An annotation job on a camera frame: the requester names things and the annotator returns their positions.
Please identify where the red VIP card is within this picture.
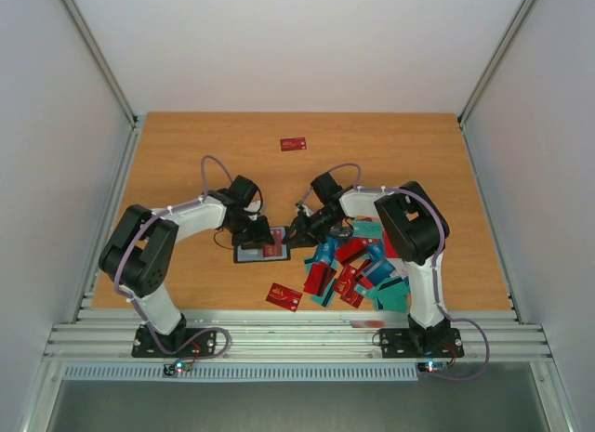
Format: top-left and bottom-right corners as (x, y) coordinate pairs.
(262, 228), (284, 259)
(266, 282), (302, 312)

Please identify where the black leather card holder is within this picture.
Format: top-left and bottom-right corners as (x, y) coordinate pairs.
(233, 226), (291, 264)

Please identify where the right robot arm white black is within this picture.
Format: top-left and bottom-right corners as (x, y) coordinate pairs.
(283, 172), (451, 355)

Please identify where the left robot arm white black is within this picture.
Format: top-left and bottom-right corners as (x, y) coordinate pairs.
(99, 176), (274, 359)

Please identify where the blue card under red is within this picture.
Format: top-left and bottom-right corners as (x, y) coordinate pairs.
(312, 237), (340, 267)

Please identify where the red card stripe centre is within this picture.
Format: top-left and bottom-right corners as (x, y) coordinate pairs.
(335, 238), (367, 266)

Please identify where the teal VIP chip card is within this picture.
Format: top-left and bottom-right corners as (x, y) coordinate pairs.
(351, 219), (383, 239)

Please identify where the red card black stripe upright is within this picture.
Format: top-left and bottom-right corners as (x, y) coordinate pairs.
(304, 262), (336, 296)

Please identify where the red chip card bottom centre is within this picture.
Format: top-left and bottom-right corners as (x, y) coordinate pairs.
(333, 266), (357, 296)

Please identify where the teal card stripe bottom centre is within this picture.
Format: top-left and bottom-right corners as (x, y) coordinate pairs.
(311, 283), (335, 308)

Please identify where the teal card stripe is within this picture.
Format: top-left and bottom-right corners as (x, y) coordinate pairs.
(311, 283), (335, 308)
(373, 278), (409, 313)

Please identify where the blue card centre right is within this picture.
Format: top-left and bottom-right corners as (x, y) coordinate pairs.
(366, 242), (386, 261)

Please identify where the lone red card far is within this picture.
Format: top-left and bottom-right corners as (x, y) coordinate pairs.
(280, 137), (307, 151)

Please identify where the white patterned card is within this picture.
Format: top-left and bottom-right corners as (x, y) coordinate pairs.
(387, 257), (408, 280)

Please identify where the teal card stripe bottom right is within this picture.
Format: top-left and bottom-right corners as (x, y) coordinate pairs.
(373, 278), (409, 313)

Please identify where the left controller board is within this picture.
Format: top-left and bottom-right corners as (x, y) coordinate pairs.
(163, 361), (193, 378)

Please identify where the controller board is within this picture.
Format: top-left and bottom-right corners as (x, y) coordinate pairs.
(416, 360), (450, 373)
(163, 361), (193, 378)

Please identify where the right controller board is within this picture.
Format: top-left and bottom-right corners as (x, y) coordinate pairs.
(416, 360), (450, 373)

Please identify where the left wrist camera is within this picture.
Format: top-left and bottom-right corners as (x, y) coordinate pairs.
(245, 200), (263, 216)

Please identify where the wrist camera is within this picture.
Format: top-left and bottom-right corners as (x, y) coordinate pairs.
(245, 200), (263, 216)
(296, 202), (312, 216)

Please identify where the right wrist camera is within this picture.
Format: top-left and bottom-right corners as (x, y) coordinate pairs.
(296, 202), (312, 216)

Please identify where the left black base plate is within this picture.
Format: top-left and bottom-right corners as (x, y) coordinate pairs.
(131, 325), (218, 359)

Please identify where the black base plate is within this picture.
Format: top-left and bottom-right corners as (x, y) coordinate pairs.
(377, 328), (465, 360)
(131, 325), (218, 359)

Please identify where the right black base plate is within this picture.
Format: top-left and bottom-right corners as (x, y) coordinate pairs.
(377, 328), (465, 360)

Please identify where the grey slotted cable duct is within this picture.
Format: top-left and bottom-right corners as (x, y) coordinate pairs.
(63, 362), (418, 383)

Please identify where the left aluminium corner post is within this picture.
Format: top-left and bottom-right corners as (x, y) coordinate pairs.
(50, 0), (140, 131)

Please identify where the aluminium corner post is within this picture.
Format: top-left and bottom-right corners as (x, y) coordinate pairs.
(50, 0), (140, 131)
(456, 0), (549, 129)

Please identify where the aluminium rail frame front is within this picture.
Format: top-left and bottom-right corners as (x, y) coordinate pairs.
(44, 308), (552, 362)

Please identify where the right aluminium corner post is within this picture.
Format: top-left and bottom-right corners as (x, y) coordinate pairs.
(456, 0), (549, 129)

